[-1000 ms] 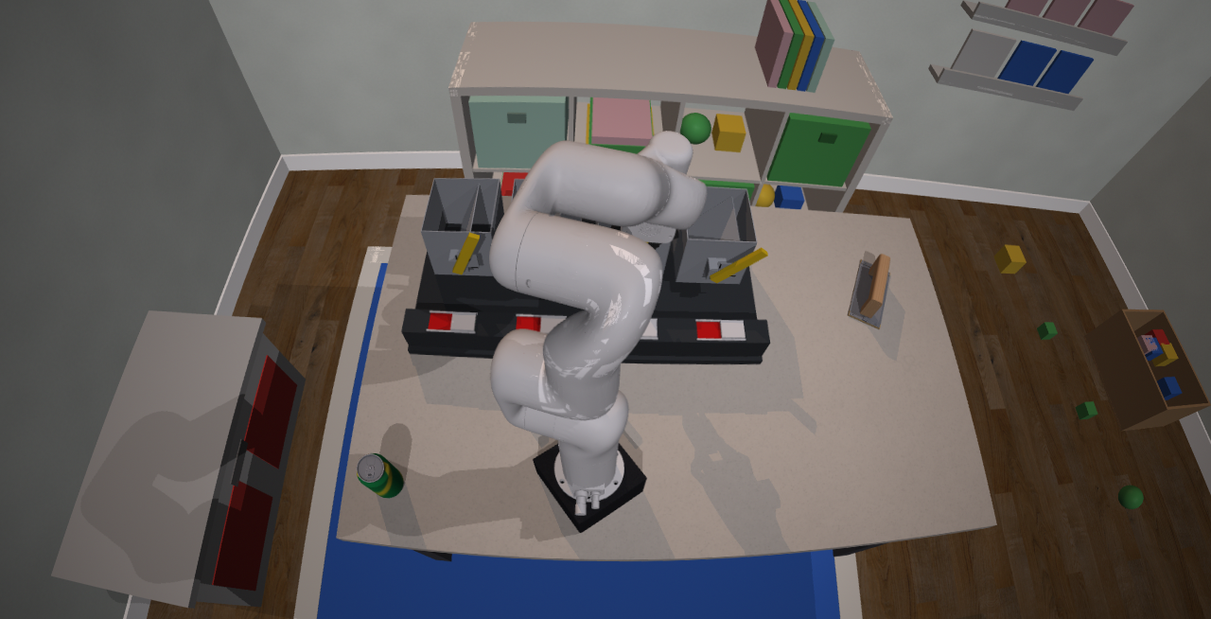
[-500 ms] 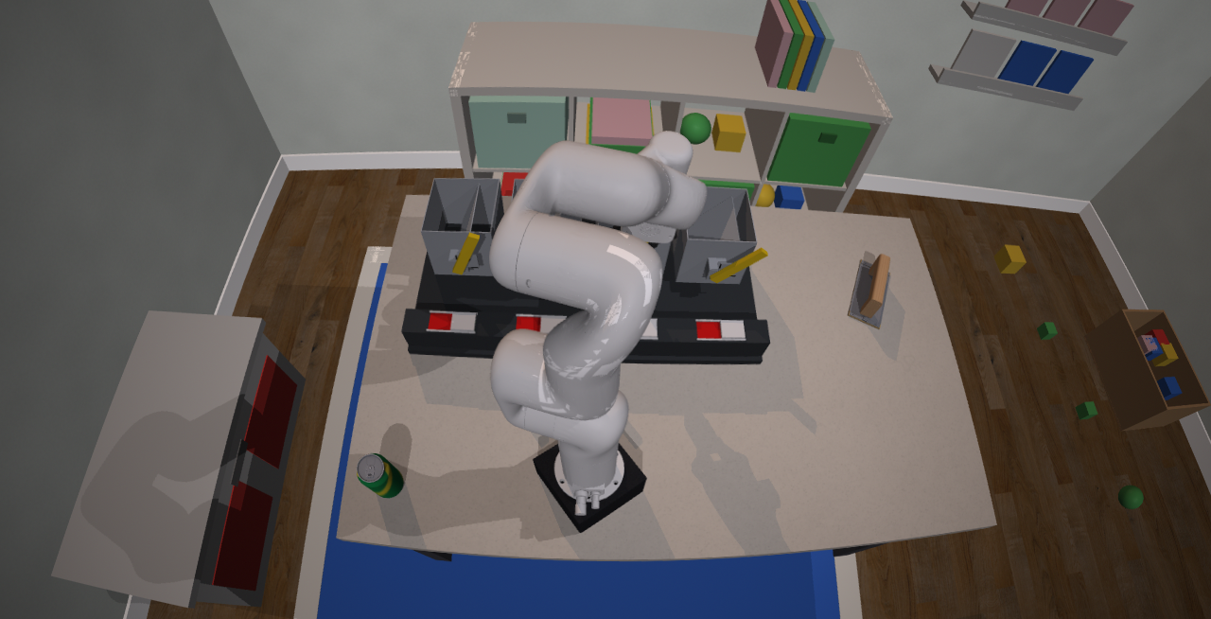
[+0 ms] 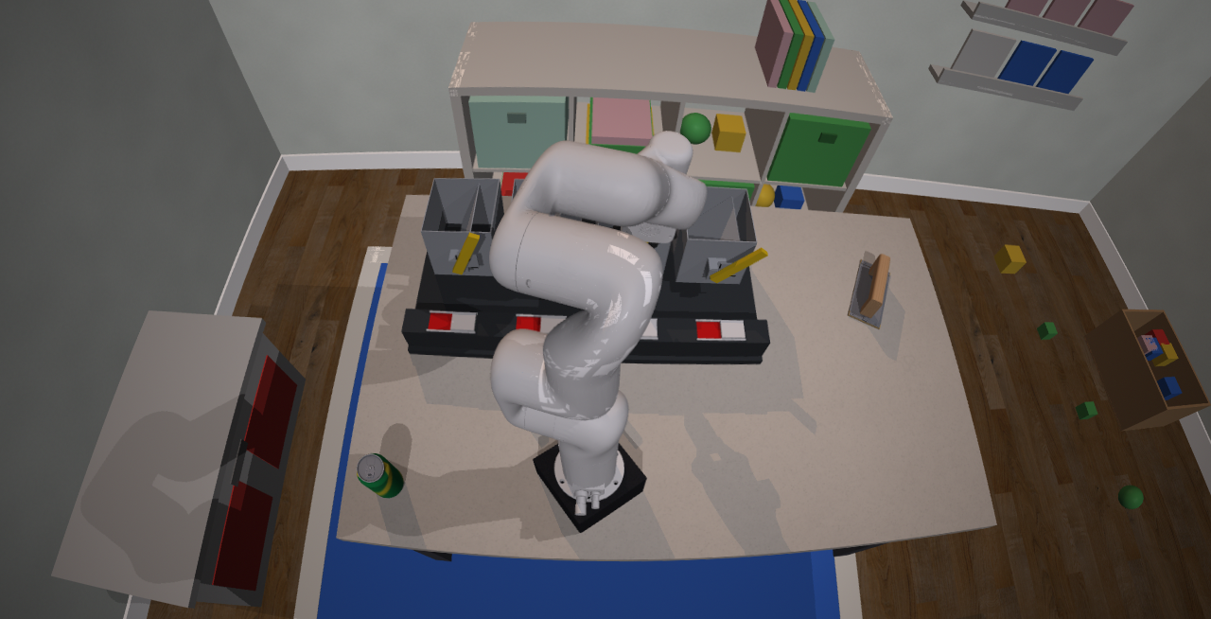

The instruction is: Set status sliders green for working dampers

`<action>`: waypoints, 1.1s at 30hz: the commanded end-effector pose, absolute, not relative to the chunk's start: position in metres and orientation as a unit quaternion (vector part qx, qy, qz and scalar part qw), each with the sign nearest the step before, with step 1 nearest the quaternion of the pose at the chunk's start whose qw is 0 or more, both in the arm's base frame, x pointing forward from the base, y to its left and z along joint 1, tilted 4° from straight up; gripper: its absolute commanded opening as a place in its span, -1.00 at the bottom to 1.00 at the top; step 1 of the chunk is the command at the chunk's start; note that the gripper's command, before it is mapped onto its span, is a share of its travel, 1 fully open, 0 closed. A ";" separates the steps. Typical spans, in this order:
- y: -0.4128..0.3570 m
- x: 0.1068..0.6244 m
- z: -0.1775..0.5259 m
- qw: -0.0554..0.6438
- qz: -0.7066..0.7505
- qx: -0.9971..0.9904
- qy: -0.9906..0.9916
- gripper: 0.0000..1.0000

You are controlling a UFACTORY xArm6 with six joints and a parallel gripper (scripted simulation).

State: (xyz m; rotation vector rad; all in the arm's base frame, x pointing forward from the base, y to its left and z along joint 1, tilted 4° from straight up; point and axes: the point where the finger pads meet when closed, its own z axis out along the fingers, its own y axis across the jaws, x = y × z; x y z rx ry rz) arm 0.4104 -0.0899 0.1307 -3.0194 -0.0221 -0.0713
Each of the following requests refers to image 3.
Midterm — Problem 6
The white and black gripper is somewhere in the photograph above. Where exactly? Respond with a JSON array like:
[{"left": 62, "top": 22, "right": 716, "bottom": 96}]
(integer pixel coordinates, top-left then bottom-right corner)
[{"left": 613, "top": 222, "right": 677, "bottom": 248}]

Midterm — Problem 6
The green drink can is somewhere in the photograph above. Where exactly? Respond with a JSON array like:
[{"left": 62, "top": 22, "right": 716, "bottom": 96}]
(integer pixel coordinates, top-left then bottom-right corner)
[{"left": 357, "top": 453, "right": 404, "bottom": 498}]

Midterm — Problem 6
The sanding float with wooden handle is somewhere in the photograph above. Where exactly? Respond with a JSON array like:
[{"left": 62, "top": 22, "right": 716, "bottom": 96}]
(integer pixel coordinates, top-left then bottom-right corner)
[{"left": 848, "top": 254, "right": 890, "bottom": 329}]

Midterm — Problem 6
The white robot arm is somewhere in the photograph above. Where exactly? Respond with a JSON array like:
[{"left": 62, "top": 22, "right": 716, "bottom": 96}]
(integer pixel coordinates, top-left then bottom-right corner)
[{"left": 489, "top": 131, "right": 707, "bottom": 516}]

